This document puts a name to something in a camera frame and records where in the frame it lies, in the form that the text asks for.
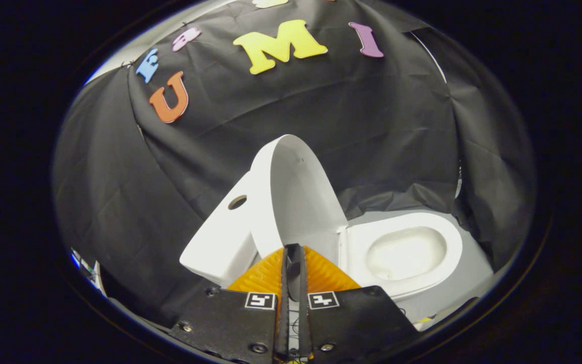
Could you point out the white toilet lid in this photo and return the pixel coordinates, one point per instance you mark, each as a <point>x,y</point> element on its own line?
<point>296,202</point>

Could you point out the white ceramic toilet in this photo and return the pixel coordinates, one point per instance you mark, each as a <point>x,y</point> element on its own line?
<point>402,253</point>

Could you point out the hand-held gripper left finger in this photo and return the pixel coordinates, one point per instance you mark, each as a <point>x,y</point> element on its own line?
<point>230,323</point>

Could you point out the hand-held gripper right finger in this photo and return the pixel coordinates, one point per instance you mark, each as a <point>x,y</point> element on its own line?
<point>356,318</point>

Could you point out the black backdrop cloth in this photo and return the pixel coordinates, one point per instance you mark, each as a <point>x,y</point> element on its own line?
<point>321,101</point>

